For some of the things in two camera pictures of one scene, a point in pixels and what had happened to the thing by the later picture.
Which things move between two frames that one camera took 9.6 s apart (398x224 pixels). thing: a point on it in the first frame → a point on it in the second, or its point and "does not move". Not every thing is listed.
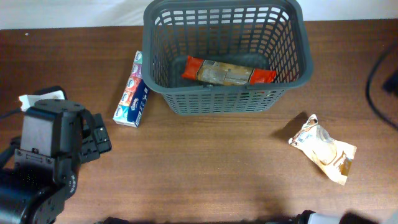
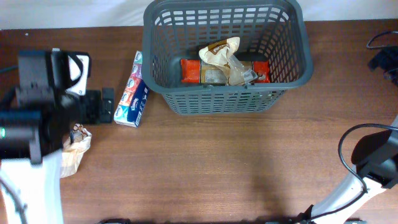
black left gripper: [98, 141] → [95, 98]
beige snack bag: [333, 157] → [219, 56]
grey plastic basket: [273, 35] does not move
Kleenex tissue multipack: [134, 95] does not move
